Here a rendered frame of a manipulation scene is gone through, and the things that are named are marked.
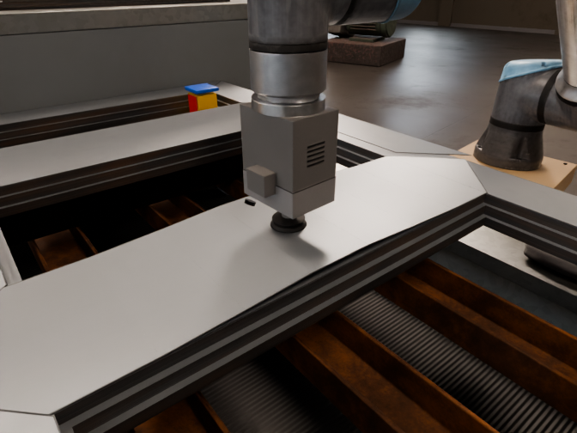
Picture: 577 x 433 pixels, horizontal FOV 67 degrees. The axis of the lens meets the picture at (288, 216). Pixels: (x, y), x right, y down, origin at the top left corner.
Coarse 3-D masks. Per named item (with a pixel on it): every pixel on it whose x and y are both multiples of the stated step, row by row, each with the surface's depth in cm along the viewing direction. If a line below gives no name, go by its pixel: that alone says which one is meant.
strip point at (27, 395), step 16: (0, 304) 40; (0, 320) 38; (16, 320) 38; (0, 336) 37; (16, 336) 37; (0, 352) 35; (16, 352) 35; (0, 368) 34; (16, 368) 34; (32, 368) 34; (0, 384) 32; (16, 384) 32; (32, 384) 32; (0, 400) 31; (16, 400) 31; (32, 400) 31
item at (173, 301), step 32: (96, 256) 47; (128, 256) 47; (160, 256) 46; (128, 288) 42; (160, 288) 42; (192, 288) 42; (160, 320) 38; (192, 320) 38; (224, 320) 38; (160, 352) 35
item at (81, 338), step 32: (32, 288) 42; (64, 288) 42; (96, 288) 42; (32, 320) 38; (64, 320) 38; (96, 320) 38; (128, 320) 38; (32, 352) 35; (64, 352) 35; (96, 352) 35; (128, 352) 35; (64, 384) 32; (96, 384) 32
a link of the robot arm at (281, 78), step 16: (256, 64) 40; (272, 64) 39; (288, 64) 39; (304, 64) 39; (320, 64) 40; (256, 80) 41; (272, 80) 40; (288, 80) 39; (304, 80) 40; (320, 80) 41; (272, 96) 41; (288, 96) 40; (304, 96) 41
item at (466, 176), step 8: (400, 160) 71; (408, 160) 71; (416, 160) 71; (424, 160) 71; (432, 160) 71; (440, 160) 71; (424, 168) 68; (432, 168) 68; (440, 168) 68; (448, 168) 68; (456, 168) 68; (464, 168) 68; (448, 176) 66; (456, 176) 66; (464, 176) 66; (472, 176) 66; (464, 184) 63; (472, 184) 63; (480, 184) 63
